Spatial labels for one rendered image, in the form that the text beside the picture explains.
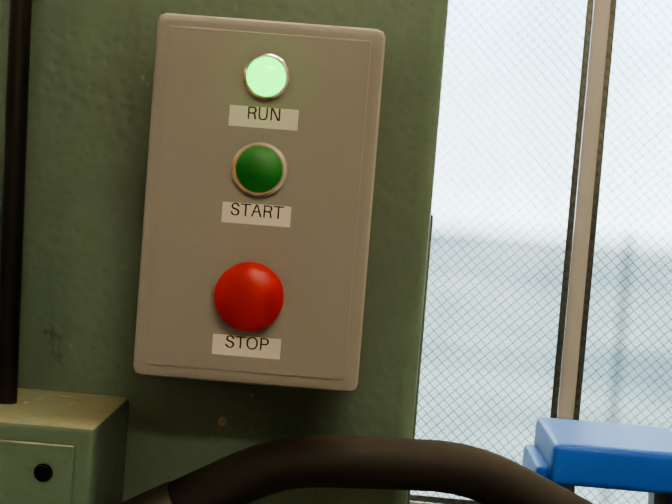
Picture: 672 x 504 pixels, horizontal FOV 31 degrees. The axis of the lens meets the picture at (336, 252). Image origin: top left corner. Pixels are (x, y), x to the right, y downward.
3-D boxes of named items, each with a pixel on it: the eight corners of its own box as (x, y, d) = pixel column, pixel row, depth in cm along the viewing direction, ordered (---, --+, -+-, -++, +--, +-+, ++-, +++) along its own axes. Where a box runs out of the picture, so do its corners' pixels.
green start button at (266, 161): (230, 195, 52) (234, 139, 52) (285, 199, 52) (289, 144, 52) (228, 195, 52) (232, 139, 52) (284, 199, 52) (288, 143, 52)
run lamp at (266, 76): (241, 98, 52) (245, 52, 52) (287, 102, 52) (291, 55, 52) (240, 97, 52) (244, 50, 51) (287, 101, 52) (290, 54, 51)
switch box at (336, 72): (153, 357, 59) (177, 29, 58) (357, 373, 59) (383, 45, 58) (130, 376, 53) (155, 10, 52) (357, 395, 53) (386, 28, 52)
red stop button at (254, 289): (213, 326, 53) (218, 258, 53) (281, 332, 53) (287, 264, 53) (210, 329, 52) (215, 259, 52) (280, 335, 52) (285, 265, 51)
